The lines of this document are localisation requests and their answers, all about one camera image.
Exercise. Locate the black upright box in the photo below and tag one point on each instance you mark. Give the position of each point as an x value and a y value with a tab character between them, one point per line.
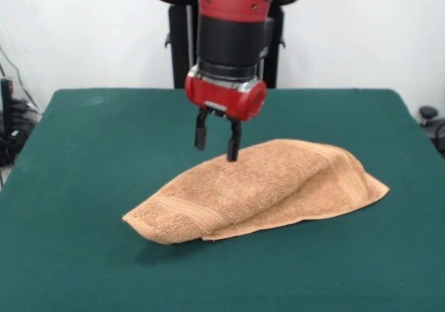
6	103

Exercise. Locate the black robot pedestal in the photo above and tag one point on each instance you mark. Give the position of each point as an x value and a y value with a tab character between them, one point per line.
180	48

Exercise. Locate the tan terry towel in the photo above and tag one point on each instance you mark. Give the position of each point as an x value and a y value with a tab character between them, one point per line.
250	187

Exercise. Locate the dark green table cloth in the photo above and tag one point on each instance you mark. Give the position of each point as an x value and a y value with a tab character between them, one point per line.
87	152

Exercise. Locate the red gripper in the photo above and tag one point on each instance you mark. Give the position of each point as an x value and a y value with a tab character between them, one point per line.
222	98

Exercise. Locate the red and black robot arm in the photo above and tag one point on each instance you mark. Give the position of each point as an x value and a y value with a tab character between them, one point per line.
233	37

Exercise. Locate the black chair part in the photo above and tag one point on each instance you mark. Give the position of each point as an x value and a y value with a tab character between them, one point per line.
432	124

